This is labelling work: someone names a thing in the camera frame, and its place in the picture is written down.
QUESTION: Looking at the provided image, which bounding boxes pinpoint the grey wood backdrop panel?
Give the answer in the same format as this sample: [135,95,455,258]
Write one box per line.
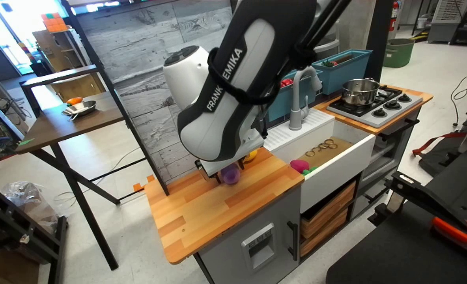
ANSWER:
[78,0,234,185]

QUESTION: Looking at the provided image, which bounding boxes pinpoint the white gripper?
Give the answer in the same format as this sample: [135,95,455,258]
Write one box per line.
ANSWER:
[195,132,264,179]

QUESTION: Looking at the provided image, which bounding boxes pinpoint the yellow ball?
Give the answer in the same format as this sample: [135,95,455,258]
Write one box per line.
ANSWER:
[244,149,259,163]

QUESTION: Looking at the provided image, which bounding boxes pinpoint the grey cabinet with dispenser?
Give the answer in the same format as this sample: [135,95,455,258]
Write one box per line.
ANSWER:
[196,190,301,284]

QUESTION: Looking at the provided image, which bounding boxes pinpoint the white farmhouse sink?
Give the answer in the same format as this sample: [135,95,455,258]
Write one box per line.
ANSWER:
[266,111,376,212]

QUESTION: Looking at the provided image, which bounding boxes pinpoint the green bin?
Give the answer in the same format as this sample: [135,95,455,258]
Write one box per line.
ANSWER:
[384,39,416,69]

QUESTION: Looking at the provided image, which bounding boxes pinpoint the magenta fuzzy ball in sink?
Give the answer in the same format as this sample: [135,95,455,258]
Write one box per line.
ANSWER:
[291,160,310,174]

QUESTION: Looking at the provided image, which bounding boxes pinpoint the dark brown side table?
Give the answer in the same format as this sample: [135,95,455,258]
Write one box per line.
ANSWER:
[13,64,149,274]

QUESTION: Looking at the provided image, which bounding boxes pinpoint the items on side table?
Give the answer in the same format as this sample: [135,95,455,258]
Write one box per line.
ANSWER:
[64,97,97,121]

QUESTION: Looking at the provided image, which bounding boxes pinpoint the steel cooking pot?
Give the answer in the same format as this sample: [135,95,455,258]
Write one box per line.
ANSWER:
[343,78,381,106]

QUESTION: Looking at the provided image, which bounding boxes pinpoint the purple fuzzy ball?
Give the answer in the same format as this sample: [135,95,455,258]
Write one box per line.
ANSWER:
[222,165,241,185]

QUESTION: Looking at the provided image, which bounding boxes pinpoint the right teal planter box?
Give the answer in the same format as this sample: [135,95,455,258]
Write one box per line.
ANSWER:
[315,50,372,95]

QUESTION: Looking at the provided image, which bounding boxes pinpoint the teal planter box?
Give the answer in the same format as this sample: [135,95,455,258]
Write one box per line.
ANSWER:
[315,50,372,95]
[267,72,321,127]

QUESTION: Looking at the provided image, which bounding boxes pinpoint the grey toy stovetop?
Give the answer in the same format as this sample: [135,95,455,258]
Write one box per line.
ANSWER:
[329,88,422,129]

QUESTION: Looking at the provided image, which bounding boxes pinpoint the orange handled black clamp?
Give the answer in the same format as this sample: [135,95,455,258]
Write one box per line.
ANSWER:
[389,173,467,245]

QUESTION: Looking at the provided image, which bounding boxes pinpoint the wooden butcher block countertop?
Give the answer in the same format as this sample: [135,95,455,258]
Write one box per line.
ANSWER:
[146,149,304,266]

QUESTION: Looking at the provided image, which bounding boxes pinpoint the left teal planter box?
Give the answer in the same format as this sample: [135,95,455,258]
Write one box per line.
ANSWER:
[267,72,321,127]

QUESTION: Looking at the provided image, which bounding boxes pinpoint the white black Franka robot arm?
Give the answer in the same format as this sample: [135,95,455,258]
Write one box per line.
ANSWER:
[165,0,353,177]

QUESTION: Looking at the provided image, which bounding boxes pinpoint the wooden crate drawers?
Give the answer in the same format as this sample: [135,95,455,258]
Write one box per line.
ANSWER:
[301,182,357,258]

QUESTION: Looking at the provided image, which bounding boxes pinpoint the grey kitchen faucet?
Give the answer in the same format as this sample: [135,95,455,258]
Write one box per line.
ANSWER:
[289,67,323,132]

